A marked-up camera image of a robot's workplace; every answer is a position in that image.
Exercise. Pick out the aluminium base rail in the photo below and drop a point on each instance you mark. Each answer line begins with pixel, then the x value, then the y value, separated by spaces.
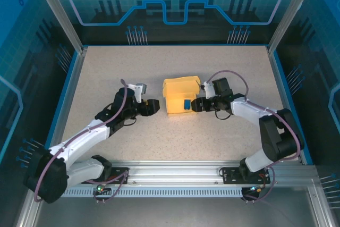
pixel 172 173

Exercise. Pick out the yellow paper box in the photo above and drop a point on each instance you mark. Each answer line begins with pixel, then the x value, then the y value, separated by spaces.
pixel 178 99

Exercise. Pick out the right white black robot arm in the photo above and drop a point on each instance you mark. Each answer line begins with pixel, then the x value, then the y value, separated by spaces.
pixel 247 110

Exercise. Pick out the small status light board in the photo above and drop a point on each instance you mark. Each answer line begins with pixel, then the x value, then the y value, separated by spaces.
pixel 257 188
pixel 101 187

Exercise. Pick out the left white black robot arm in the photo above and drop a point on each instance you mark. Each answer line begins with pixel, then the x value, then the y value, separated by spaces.
pixel 85 135

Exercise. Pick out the blue toy brick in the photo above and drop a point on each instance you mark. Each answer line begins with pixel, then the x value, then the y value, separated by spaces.
pixel 187 104

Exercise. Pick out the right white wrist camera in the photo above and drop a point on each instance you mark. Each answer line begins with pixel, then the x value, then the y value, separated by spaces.
pixel 208 90

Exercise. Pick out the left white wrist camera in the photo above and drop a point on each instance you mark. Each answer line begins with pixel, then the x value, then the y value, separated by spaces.
pixel 138 88

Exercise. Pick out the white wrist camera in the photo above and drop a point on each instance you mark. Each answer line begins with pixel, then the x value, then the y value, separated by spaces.
pixel 208 90
pixel 138 88

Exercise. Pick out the aluminium frame post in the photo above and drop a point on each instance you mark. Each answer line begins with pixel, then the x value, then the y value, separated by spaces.
pixel 289 11
pixel 60 11

